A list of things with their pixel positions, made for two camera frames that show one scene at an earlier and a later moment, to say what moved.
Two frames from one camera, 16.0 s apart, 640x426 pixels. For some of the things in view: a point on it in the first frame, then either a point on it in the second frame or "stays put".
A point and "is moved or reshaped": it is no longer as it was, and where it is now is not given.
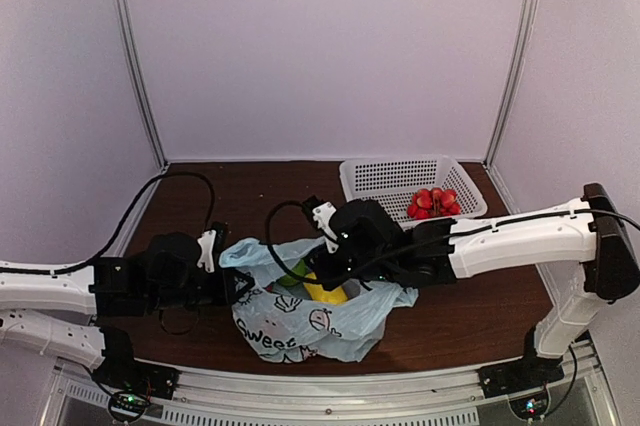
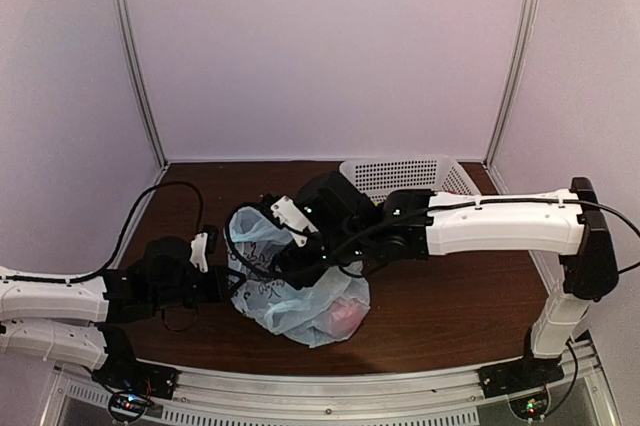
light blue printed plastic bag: (295, 327) is moved or reshaped
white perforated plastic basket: (391, 181) stays put
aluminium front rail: (439, 397) stays put
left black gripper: (225, 294) stays put
